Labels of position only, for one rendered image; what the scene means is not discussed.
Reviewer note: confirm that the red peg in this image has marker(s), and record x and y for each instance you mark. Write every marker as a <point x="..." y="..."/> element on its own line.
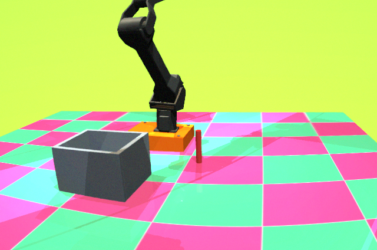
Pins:
<point x="198" y="147"/>

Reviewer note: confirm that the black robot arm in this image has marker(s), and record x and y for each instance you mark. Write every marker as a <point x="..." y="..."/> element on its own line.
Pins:
<point x="169" y="93"/>

